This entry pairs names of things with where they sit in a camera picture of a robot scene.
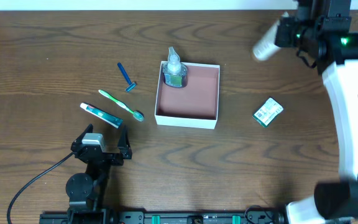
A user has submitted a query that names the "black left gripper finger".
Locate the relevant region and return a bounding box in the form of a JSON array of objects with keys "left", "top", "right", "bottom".
[
  {"left": 72, "top": 124, "right": 93, "bottom": 146},
  {"left": 117, "top": 126, "right": 132, "bottom": 159}
]

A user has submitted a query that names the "white lotion tube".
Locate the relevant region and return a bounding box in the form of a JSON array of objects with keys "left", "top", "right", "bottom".
[{"left": 252, "top": 11, "right": 289, "bottom": 62}]

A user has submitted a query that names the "clear soap pump bottle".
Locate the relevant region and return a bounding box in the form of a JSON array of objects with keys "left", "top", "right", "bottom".
[{"left": 162, "top": 46, "right": 188, "bottom": 88}]

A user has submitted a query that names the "green white soap packet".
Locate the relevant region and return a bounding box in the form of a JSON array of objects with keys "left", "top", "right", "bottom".
[{"left": 252, "top": 97, "right": 283, "bottom": 128}]

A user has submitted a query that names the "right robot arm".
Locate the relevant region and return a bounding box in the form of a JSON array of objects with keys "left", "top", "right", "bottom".
[{"left": 275, "top": 0, "right": 358, "bottom": 223}]

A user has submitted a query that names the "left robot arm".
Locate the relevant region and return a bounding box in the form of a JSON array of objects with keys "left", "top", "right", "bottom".
[{"left": 65, "top": 125, "right": 132, "bottom": 224}]

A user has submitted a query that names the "teal toothpaste tube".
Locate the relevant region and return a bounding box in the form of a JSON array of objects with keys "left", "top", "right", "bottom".
[{"left": 80, "top": 103, "right": 123, "bottom": 129}]

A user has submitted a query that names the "green toothbrush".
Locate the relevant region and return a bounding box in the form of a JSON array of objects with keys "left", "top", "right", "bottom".
[{"left": 98, "top": 90, "right": 144, "bottom": 122}]

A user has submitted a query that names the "blue disposable razor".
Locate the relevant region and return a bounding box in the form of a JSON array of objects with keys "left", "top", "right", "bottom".
[{"left": 117, "top": 62, "right": 137, "bottom": 92}]

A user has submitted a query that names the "white box with brown interior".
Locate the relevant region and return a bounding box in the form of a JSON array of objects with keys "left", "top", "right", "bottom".
[{"left": 154, "top": 63, "right": 220, "bottom": 129}]

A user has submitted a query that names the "left black cable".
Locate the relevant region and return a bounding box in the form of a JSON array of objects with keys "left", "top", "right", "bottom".
[{"left": 6, "top": 151, "right": 75, "bottom": 224}]

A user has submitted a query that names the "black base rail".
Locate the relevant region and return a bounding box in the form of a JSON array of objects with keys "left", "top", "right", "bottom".
[{"left": 39, "top": 208, "right": 286, "bottom": 224}]

